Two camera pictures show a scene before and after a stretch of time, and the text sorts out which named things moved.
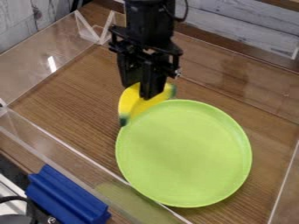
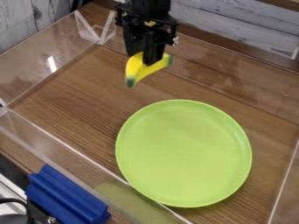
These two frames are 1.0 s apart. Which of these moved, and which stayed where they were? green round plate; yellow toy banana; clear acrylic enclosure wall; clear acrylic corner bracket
Moved: yellow toy banana
Stayed: clear acrylic corner bracket; clear acrylic enclosure wall; green round plate
